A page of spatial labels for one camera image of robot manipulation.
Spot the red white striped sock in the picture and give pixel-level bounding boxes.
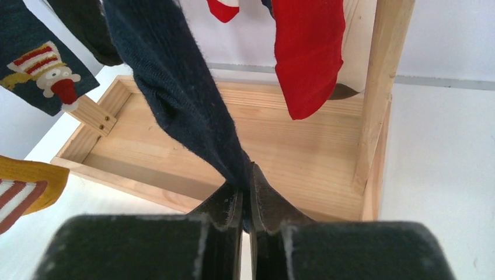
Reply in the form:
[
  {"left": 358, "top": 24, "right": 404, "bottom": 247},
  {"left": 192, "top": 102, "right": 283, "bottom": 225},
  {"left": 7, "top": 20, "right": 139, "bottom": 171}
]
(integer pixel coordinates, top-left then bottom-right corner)
[{"left": 207, "top": 0, "right": 239, "bottom": 23}]

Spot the black sock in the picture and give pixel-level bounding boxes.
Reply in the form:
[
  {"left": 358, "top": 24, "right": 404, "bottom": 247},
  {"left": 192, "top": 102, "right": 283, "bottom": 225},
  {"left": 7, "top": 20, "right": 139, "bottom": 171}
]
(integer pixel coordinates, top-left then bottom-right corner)
[{"left": 47, "top": 0, "right": 123, "bottom": 67}]

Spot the wooden hanger stand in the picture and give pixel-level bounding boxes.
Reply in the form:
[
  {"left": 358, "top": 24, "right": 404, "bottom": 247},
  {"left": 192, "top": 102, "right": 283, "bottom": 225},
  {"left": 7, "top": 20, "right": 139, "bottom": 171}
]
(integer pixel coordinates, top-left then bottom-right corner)
[{"left": 51, "top": 1, "right": 414, "bottom": 221}]

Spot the yellow brown striped sock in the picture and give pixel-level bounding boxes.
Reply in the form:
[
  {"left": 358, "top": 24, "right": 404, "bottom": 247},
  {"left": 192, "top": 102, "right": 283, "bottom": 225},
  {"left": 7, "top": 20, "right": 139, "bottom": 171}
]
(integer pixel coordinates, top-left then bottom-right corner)
[{"left": 1, "top": 156, "right": 70, "bottom": 234}]

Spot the navy santa pattern sock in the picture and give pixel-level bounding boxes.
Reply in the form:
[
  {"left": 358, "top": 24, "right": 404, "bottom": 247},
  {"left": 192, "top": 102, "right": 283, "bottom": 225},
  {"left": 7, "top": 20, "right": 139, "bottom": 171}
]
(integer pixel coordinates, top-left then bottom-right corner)
[{"left": 1, "top": 1, "right": 99, "bottom": 116}]

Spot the red sock white pattern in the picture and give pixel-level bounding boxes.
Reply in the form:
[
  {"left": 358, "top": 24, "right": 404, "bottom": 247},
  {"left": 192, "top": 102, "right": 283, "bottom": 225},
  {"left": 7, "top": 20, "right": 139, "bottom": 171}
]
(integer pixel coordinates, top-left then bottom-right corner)
[{"left": 271, "top": 0, "right": 346, "bottom": 120}]

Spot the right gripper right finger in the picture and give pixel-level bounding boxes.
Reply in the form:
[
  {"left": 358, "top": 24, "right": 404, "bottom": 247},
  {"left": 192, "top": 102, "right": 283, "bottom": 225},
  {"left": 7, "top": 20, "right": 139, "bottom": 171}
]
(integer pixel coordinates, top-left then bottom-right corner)
[{"left": 250, "top": 164, "right": 454, "bottom": 279}]

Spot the dark blue sock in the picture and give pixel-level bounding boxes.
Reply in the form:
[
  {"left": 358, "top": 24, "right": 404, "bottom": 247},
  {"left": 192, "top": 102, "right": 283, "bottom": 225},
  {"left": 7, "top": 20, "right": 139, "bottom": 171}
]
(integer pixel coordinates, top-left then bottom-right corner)
[{"left": 101, "top": 0, "right": 254, "bottom": 233}]

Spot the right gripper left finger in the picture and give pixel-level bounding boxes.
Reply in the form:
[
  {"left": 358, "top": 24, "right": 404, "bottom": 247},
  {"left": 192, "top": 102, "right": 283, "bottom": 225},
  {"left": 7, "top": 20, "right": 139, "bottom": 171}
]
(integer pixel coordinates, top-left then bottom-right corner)
[{"left": 33, "top": 184, "right": 243, "bottom": 279}]

